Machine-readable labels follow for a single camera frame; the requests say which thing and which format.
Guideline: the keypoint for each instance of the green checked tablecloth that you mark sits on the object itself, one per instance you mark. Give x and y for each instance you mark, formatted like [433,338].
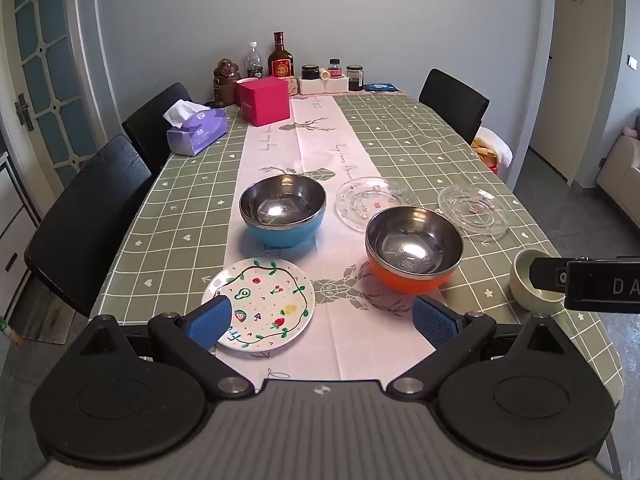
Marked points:
[185,200]

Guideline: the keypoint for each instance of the clear plastic water bottle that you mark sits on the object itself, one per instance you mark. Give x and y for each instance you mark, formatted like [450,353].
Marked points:
[254,62]

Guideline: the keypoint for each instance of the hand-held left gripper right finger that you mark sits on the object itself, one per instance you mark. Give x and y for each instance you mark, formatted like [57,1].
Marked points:
[437,322]

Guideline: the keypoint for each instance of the white bag of snacks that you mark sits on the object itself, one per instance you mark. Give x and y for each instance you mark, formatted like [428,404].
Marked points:
[495,147]

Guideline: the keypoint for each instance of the white painted fruit plate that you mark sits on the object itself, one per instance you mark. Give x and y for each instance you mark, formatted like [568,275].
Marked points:
[272,300]

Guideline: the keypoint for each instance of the orange steel bowl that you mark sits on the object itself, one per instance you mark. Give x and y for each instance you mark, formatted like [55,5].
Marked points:
[400,277]

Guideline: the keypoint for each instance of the purple tissue pack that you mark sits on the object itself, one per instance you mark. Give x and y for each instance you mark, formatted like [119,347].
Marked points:
[200,130]

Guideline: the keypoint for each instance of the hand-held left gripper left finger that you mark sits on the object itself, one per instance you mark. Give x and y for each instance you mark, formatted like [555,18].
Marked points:
[207,322]

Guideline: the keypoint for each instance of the beige door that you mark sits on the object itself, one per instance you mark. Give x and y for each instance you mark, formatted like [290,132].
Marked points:
[575,70]

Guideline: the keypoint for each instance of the brown water flask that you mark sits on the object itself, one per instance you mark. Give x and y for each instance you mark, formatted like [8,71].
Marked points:
[225,85]

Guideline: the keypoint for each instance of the glass panel door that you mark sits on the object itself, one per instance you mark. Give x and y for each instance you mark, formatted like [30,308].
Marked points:
[45,60]

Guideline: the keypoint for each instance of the black jar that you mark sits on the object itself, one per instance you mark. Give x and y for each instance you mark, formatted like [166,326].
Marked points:
[310,72]

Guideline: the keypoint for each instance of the sofa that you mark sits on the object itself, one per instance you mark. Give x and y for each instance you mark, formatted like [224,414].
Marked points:
[620,175]

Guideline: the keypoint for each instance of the pink cube box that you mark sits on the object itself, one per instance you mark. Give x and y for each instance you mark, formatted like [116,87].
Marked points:
[265,102]

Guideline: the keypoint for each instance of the clear glass plate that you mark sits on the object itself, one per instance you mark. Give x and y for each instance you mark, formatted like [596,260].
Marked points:
[357,200]
[475,210]

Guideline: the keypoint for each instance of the amber liquor bottle red label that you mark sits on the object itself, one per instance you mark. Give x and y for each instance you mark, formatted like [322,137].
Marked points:
[280,62]

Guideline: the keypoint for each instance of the small green ceramic bowl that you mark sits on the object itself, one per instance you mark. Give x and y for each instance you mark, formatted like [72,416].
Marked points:
[525,287]

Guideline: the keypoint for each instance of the blue flat packet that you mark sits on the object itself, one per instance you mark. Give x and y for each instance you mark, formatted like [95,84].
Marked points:
[382,88]

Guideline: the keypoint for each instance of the blue steel bowl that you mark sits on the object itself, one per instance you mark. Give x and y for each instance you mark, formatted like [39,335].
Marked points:
[280,235]

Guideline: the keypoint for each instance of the small patterned box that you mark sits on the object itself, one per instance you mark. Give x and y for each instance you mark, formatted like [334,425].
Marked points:
[293,85]

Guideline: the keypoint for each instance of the small ink bottle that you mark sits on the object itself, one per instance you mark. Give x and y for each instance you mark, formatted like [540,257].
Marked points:
[334,69]

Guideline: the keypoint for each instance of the black chair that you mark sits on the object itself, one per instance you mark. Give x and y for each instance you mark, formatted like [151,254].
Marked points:
[150,125]
[85,225]
[452,102]

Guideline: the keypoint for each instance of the glass jar dark lid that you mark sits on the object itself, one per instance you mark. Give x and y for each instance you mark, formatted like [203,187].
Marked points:
[354,79]

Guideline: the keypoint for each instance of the white box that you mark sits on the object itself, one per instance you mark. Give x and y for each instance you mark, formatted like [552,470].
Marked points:
[312,87]
[337,85]

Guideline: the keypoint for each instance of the wall light switch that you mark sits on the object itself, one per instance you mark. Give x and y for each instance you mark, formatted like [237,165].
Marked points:
[633,62]

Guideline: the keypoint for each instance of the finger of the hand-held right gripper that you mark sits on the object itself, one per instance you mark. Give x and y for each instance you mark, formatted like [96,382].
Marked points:
[600,285]

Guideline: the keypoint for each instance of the white cabinet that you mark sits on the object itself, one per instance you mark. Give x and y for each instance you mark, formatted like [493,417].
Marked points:
[12,220]

